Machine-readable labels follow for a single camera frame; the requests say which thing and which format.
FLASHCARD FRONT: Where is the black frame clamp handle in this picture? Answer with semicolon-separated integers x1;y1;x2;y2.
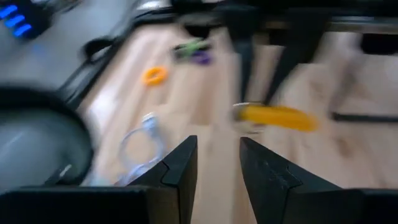
83;36;114;63

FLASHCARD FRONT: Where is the white lamp power cable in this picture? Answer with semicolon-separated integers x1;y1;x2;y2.
116;111;167;186

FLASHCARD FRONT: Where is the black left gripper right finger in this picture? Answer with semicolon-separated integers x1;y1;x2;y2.
239;137;398;224

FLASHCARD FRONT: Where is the green coil wrist keychain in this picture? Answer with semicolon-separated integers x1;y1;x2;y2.
172;39;212;58

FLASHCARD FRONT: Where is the purple coil wrist keychain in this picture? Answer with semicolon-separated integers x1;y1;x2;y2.
191;49;214;67

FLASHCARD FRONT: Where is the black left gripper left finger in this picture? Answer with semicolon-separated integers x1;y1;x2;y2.
0;134;199;224

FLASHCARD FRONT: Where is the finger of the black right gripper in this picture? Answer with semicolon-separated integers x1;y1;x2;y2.
263;11;331;106
231;17;259;104

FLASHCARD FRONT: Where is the black device with blue lights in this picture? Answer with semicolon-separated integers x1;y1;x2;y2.
0;0;52;40

